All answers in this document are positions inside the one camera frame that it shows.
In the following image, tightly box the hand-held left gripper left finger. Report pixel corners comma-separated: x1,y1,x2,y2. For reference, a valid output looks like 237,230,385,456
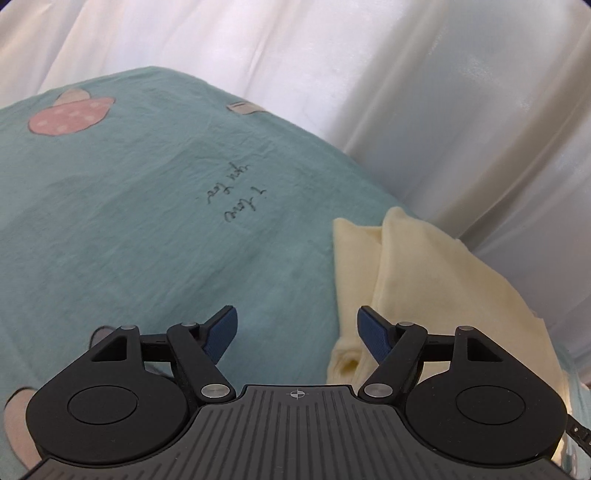
89,305,236,404

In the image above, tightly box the white curtain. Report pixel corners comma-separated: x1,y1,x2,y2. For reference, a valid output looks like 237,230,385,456
0,0,591,372

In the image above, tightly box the cream knit sweater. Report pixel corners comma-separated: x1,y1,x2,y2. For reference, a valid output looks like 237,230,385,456
325,206,571,467

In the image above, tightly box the teal mushroom print bedsheet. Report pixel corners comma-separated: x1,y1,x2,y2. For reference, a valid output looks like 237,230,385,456
0,66,587,477

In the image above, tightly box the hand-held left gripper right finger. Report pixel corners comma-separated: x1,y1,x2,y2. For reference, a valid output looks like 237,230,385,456
357,305,505,404

